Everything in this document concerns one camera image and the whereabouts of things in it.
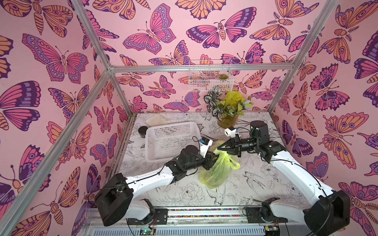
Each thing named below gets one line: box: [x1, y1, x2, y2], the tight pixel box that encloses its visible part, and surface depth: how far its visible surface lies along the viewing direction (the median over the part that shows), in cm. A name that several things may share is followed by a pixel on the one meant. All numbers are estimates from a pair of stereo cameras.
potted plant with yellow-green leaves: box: [203, 89, 254, 129], surface depth 99 cm
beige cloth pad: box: [145, 113, 173, 127], surface depth 119 cm
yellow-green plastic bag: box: [199, 140, 241, 189], surface depth 68 cm
